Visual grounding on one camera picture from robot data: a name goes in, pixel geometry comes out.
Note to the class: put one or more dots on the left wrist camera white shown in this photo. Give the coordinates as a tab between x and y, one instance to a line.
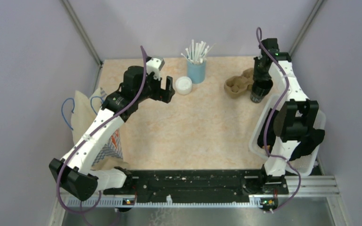
155	65

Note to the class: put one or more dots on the stack of white lids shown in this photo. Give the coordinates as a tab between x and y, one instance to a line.
183	85

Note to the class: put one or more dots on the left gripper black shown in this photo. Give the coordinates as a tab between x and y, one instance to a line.
165	95

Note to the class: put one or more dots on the bundle of white straws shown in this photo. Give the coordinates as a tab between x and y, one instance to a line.
197	52

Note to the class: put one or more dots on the brown pulp cup carrier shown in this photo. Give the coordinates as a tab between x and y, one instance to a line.
236	86

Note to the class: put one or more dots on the white cable duct strip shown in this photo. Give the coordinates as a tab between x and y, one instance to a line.
129	201

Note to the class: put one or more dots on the blue straw holder cup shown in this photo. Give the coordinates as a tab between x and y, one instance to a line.
196	72

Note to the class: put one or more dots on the patterned paper takeout bag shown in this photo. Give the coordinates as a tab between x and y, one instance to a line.
87	124

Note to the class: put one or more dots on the stack of black cups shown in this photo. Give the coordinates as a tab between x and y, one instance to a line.
260	89

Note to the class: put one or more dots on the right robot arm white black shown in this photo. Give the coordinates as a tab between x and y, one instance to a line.
290	92

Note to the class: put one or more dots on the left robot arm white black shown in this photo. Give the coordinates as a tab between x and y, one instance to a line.
73	171

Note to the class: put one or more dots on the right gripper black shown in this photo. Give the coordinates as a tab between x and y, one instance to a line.
258	60

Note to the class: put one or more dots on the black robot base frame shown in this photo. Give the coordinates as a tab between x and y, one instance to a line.
198	186

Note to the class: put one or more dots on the black cloth in basket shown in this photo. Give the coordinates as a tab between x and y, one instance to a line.
293	123

